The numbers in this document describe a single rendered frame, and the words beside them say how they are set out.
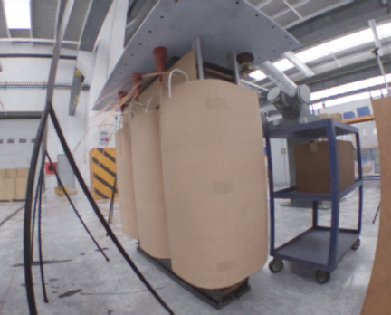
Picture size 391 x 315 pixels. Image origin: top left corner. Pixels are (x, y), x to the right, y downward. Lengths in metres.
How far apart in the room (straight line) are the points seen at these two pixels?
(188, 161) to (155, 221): 0.51
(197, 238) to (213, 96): 0.56
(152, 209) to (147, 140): 0.39
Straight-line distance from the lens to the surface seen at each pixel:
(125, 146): 1.59
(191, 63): 0.98
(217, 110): 0.81
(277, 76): 1.99
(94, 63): 7.19
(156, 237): 1.22
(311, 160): 1.32
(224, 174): 0.78
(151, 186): 1.16
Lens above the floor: 0.72
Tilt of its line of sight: 3 degrees up
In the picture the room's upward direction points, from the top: 4 degrees counter-clockwise
